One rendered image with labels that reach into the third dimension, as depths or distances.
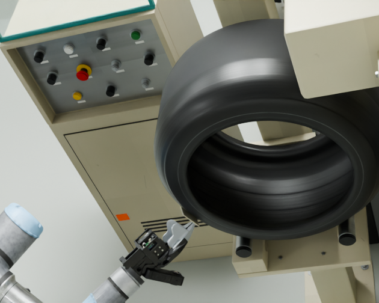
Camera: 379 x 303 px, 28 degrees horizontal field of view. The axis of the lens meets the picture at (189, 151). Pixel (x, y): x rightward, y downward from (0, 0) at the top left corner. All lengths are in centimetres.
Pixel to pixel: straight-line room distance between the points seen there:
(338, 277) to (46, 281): 140
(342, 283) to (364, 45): 171
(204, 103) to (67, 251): 202
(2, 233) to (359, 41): 113
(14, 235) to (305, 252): 79
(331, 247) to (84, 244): 169
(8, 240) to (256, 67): 79
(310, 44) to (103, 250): 242
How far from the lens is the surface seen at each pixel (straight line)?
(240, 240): 207
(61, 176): 397
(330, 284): 284
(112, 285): 195
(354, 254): 211
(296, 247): 216
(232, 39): 178
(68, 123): 274
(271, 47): 173
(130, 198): 299
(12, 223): 201
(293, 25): 122
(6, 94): 475
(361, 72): 127
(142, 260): 196
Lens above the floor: 250
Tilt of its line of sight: 42 degrees down
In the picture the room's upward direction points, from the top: 25 degrees counter-clockwise
